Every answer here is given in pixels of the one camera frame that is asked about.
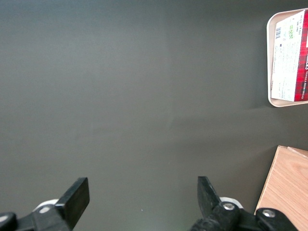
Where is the wooden two-drawer cabinet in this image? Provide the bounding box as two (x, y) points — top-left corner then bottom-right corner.
(254, 145), (308, 231)

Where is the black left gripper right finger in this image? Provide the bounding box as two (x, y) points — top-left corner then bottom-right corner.
(190, 176), (301, 231)

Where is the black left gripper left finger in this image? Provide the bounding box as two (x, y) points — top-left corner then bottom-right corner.
(0, 177), (90, 231)

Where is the beige rectangular tray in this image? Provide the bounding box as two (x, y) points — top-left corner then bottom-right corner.
(266, 8), (308, 108)

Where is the red plaid cookie box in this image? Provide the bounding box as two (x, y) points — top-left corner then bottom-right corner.
(270, 9), (308, 102)

